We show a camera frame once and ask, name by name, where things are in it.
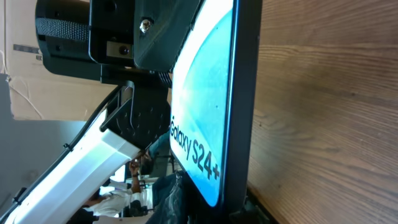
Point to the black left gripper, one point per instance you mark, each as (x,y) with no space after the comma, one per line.
(112,41)

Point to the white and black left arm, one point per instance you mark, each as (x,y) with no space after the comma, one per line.
(131,117)

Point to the brown cardboard box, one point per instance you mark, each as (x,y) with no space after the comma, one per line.
(35,93)

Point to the person in white shirt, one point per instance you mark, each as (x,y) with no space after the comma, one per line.
(166,198)

